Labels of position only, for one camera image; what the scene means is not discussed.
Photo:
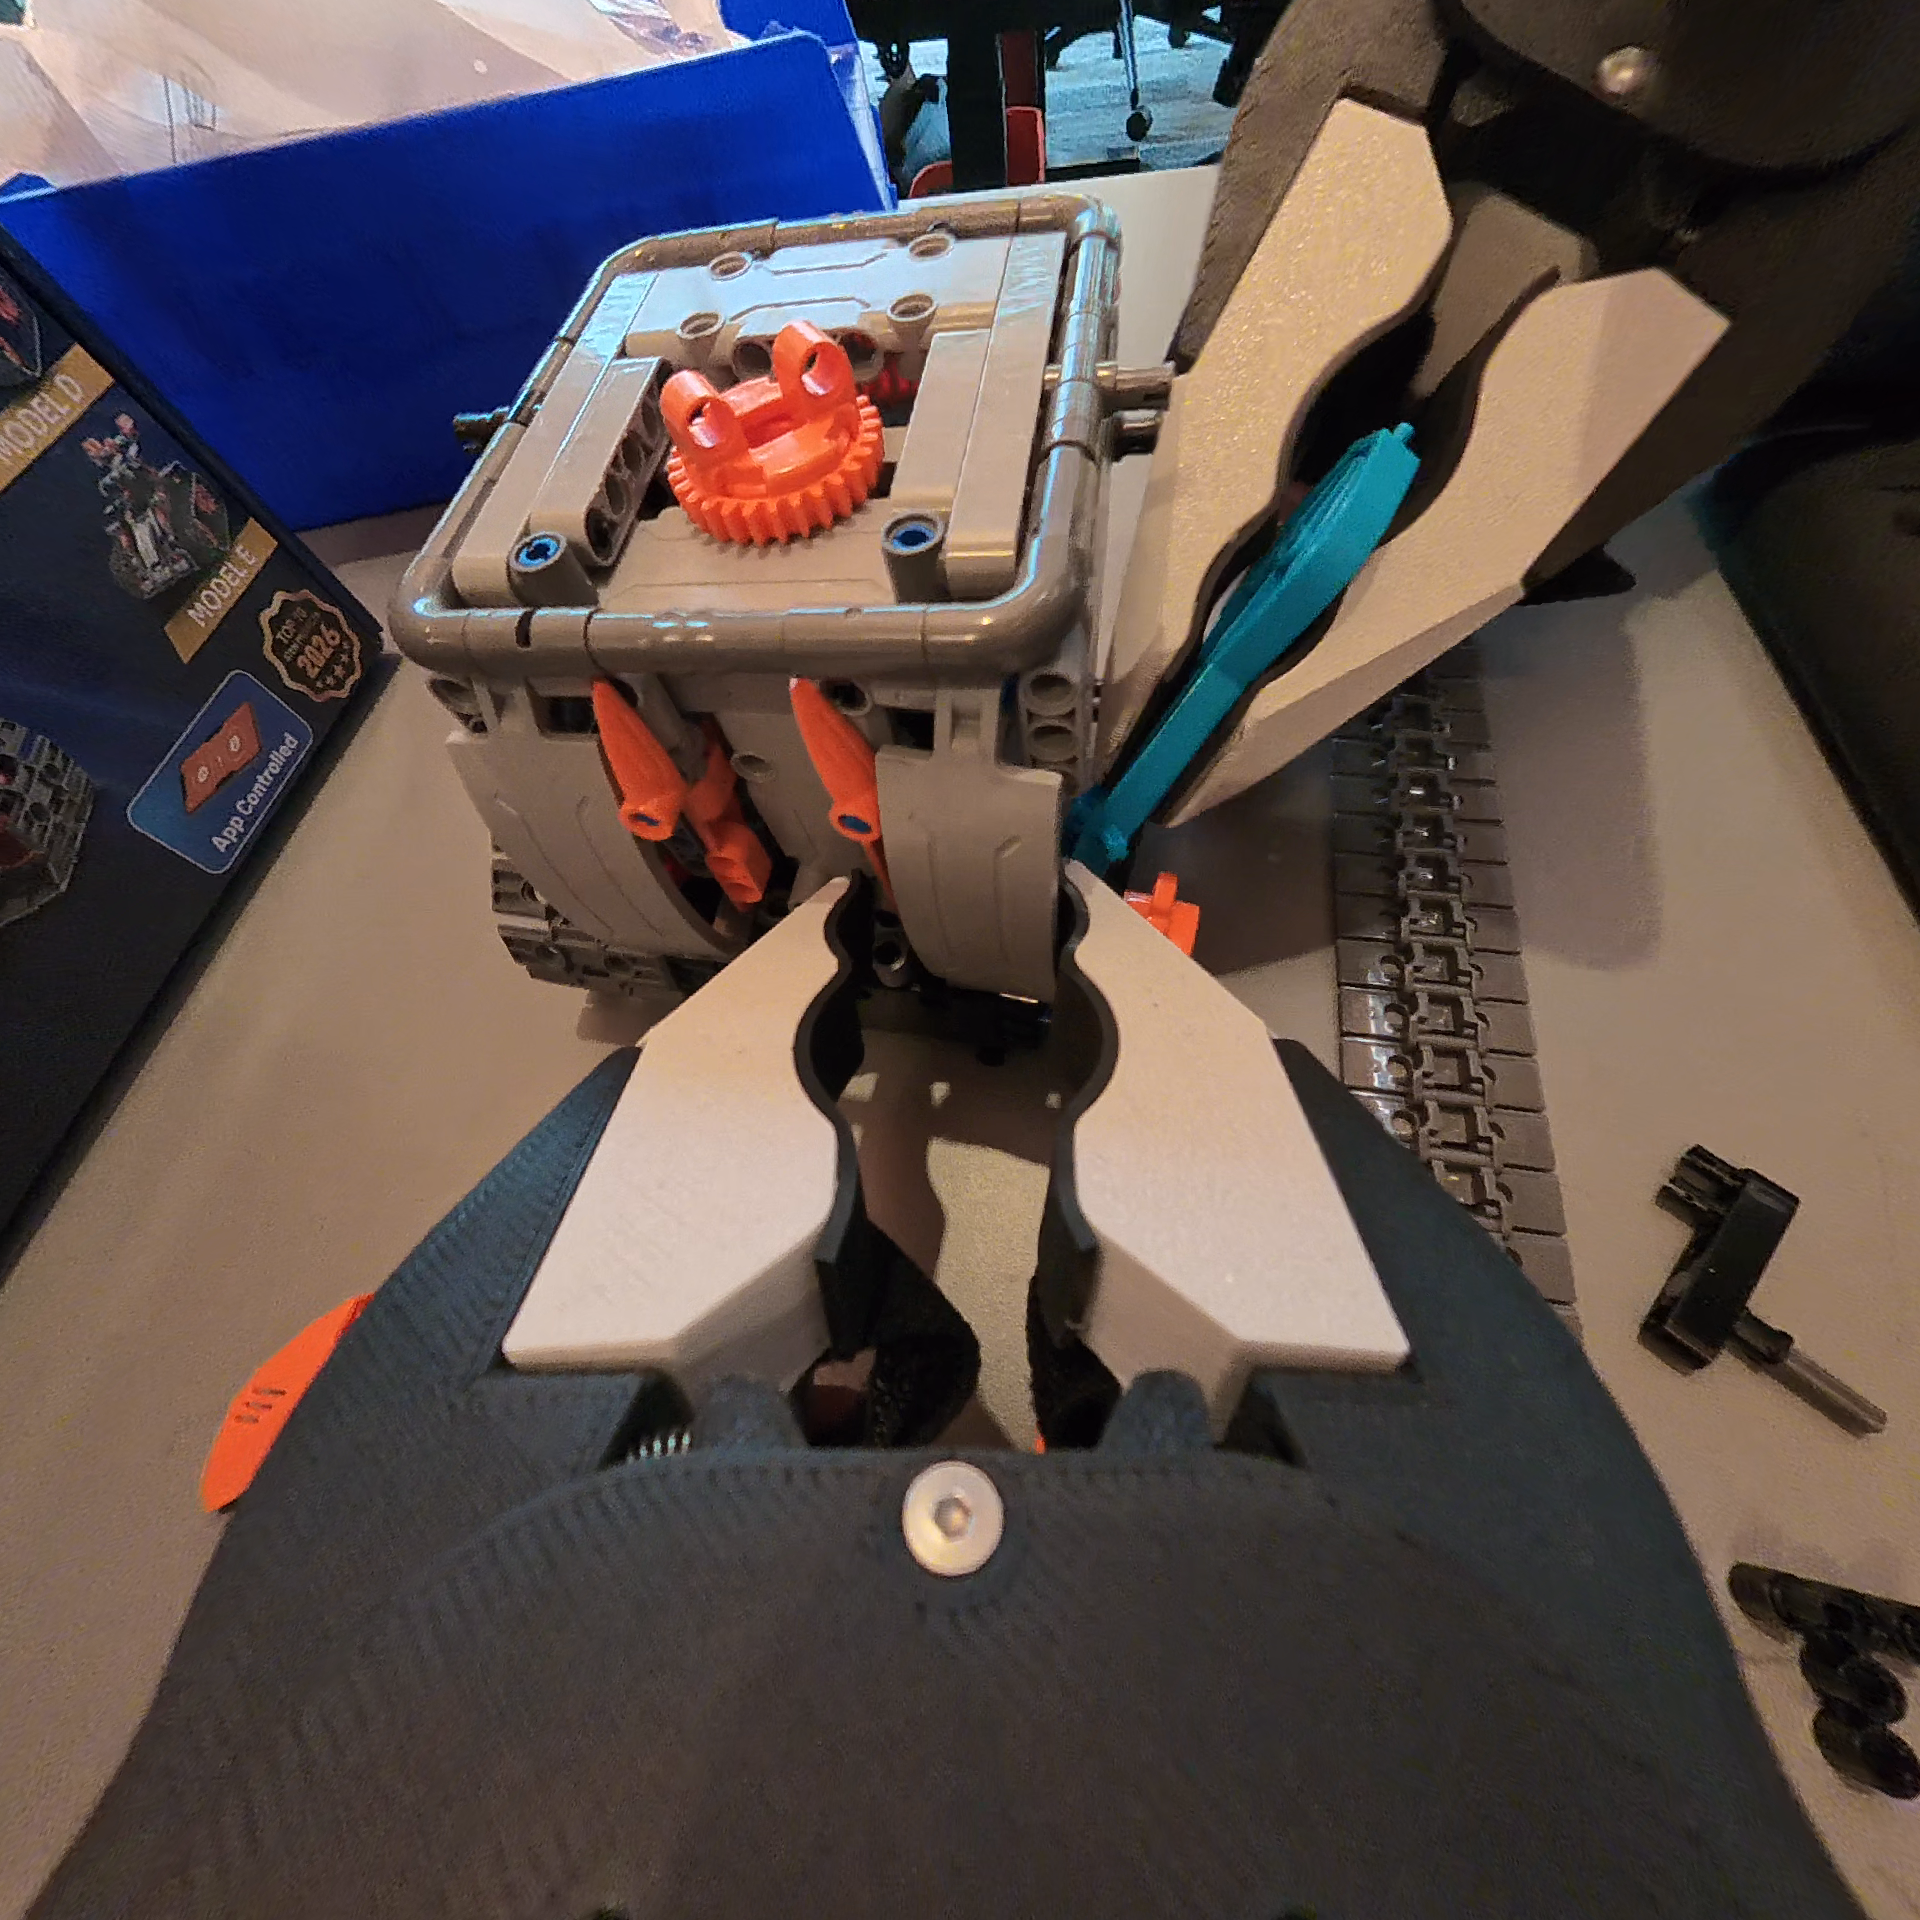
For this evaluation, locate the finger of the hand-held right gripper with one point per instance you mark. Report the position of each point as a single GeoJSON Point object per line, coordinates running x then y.
{"type": "Point", "coordinates": [1321, 270]}
{"type": "Point", "coordinates": [1530, 420]}

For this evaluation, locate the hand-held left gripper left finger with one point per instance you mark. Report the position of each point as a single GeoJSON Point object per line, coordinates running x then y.
{"type": "Point", "coordinates": [677, 1200]}

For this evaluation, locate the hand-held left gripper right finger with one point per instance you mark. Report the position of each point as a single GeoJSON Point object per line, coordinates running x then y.
{"type": "Point", "coordinates": [1247, 1200]}

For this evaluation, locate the teal plastic wrench tool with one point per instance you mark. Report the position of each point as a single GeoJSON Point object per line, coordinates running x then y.
{"type": "Point", "coordinates": [1321, 556]}

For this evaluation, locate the grey toy robot vehicle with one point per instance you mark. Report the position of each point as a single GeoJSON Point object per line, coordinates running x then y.
{"type": "Point", "coordinates": [961, 420]}

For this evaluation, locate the orange toy piece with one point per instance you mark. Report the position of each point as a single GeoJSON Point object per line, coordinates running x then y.
{"type": "Point", "coordinates": [270, 1410]}

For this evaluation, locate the blue plastic bin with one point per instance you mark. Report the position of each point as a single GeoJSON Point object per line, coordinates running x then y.
{"type": "Point", "coordinates": [360, 300]}

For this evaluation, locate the black lever with grey axle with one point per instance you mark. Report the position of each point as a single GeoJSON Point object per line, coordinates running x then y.
{"type": "Point", "coordinates": [1727, 1261]}

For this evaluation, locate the robot kit box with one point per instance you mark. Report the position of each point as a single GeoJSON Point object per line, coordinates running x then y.
{"type": "Point", "coordinates": [150, 660]}

